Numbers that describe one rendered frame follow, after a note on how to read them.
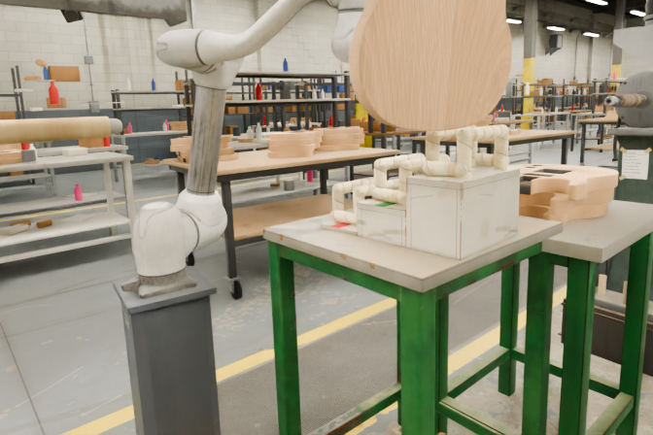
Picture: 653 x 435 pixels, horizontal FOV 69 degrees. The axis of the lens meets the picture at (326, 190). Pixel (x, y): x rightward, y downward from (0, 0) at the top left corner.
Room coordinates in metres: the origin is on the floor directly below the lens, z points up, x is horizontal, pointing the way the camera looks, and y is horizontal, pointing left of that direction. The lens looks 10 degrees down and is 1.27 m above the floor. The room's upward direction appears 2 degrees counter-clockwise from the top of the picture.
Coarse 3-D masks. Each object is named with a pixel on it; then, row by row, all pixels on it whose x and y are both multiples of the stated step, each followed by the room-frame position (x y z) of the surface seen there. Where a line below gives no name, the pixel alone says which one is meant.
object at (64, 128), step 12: (0, 120) 0.64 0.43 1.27; (12, 120) 0.64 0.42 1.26; (24, 120) 0.65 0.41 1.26; (36, 120) 0.66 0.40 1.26; (48, 120) 0.67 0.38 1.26; (60, 120) 0.68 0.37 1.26; (72, 120) 0.69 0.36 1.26; (84, 120) 0.70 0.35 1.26; (96, 120) 0.71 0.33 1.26; (108, 120) 0.72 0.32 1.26; (0, 132) 0.63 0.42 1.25; (12, 132) 0.64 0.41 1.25; (24, 132) 0.64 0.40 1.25; (36, 132) 0.65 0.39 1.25; (48, 132) 0.66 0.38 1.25; (60, 132) 0.67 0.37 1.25; (72, 132) 0.68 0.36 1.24; (84, 132) 0.69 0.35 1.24; (96, 132) 0.70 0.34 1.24; (108, 132) 0.71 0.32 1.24; (0, 144) 0.64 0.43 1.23
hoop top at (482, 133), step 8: (464, 128) 1.03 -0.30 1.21; (472, 128) 1.05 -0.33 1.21; (480, 128) 1.06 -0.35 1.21; (488, 128) 1.08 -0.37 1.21; (496, 128) 1.10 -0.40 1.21; (504, 128) 1.13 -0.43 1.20; (472, 136) 1.03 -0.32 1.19; (480, 136) 1.05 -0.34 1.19; (488, 136) 1.08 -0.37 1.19; (496, 136) 1.10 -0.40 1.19
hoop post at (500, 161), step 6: (498, 138) 1.14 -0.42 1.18; (504, 138) 1.13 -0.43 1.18; (498, 144) 1.14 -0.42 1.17; (504, 144) 1.13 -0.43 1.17; (498, 150) 1.14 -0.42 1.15; (504, 150) 1.13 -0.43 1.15; (498, 156) 1.14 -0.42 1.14; (504, 156) 1.13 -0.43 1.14; (498, 162) 1.14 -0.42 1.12; (504, 162) 1.13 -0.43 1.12; (498, 168) 1.14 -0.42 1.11; (504, 168) 1.13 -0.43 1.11
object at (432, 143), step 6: (426, 138) 1.09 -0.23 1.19; (432, 138) 1.08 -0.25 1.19; (438, 138) 1.08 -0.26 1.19; (426, 144) 1.09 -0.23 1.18; (432, 144) 1.08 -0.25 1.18; (438, 144) 1.08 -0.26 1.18; (426, 150) 1.09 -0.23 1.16; (432, 150) 1.08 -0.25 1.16; (438, 150) 1.08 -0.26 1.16; (426, 156) 1.09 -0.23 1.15; (432, 156) 1.08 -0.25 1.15; (438, 156) 1.08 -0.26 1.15; (426, 174) 1.09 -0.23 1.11
